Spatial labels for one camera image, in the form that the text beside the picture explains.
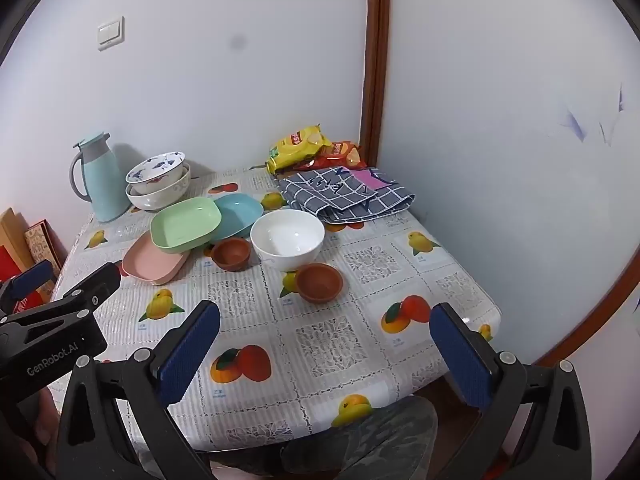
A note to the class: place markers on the brown wooden door frame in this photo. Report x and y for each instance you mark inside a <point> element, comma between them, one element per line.
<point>375,60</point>

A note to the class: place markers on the small brown clay bowl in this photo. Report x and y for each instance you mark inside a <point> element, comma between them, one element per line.
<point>317,285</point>
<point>230,255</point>

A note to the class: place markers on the red snack bag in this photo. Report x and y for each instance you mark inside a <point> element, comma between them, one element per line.
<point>340,152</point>

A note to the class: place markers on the fruit print tablecloth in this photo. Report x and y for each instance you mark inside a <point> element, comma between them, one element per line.
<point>325,340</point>

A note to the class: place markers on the white light switch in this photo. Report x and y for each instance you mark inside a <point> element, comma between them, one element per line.
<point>110,33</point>

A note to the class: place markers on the person's camouflage trouser leg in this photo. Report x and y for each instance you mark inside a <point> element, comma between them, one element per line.
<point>370,440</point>

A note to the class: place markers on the yellow snack bag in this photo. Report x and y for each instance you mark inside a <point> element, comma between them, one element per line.
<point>297,150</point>

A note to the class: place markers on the pink plastic plate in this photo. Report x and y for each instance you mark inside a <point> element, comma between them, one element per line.
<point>150,265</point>

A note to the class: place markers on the blue floral ceramic bowl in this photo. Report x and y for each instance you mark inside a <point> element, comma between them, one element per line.
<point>155,167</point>

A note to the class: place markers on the plain white bowl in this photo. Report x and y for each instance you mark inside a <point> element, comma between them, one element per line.
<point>287,240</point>

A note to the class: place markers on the white patterned ceramic bowl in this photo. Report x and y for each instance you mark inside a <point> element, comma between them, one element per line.
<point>160,201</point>

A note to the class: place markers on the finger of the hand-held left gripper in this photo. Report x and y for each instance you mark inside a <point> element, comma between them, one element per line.
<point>30,277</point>
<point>95,287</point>

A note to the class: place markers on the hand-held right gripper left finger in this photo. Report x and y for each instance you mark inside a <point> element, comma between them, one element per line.
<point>187,355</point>

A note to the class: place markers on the grey checked cloth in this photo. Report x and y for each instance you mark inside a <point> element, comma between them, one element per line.
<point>345,200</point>

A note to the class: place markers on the light blue thermos jug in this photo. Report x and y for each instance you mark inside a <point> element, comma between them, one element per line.
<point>102,180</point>

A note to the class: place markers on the green plastic plate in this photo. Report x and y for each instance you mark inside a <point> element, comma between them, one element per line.
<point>185,222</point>

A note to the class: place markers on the brown wooden baseboard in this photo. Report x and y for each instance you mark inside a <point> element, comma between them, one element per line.
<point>590,330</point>

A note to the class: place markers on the blue plastic plate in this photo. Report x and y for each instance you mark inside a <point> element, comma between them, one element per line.
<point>240,215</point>

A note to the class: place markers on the brown patterned box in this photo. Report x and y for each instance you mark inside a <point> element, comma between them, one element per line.
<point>45,242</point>

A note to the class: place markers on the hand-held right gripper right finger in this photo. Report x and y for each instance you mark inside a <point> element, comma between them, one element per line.
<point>462,360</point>

